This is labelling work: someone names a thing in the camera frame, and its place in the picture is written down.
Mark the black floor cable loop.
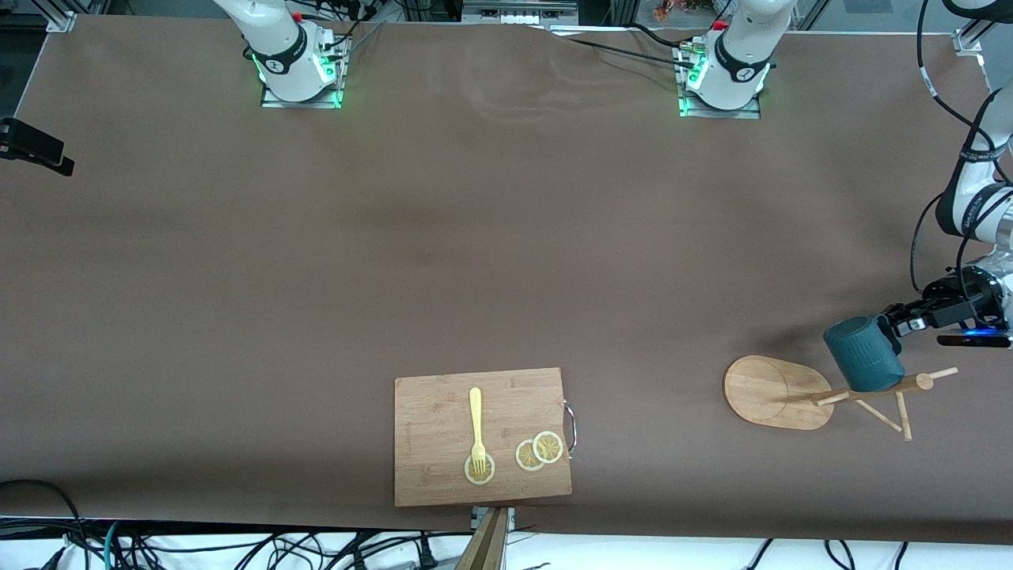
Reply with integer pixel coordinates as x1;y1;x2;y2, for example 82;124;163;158
0;478;86;570

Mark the black table cable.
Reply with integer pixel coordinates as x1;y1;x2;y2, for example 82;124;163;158
628;22;699;50
552;33;699;70

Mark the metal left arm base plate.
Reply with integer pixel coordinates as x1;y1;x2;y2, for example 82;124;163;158
677;40;762;120

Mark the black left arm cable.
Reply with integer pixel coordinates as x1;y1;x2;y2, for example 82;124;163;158
910;0;1000;298

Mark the colourful toy pile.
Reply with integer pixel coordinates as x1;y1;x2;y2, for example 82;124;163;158
653;0;738;23

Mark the brown table cover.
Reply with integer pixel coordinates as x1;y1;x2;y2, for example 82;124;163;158
0;14;1013;547

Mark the wooden mug rack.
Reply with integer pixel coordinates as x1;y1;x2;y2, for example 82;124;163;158
723;355;959;443

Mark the grey power strip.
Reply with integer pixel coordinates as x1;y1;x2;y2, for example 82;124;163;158
463;0;579;25

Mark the wooden beam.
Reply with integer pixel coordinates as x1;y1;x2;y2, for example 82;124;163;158
455;507;509;570

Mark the wooden cutting board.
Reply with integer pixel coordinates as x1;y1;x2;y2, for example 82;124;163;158
393;367;578;508

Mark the yellow plastic fork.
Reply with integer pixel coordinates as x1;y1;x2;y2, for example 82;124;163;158
469;386;488;478

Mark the dark green ribbed mug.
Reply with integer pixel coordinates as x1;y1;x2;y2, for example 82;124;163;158
823;315;905;394

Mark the aluminium frame profile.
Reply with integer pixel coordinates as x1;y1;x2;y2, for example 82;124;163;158
44;0;78;34
953;0;1013;58

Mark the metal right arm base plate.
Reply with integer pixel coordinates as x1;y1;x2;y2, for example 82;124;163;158
260;32;343;109

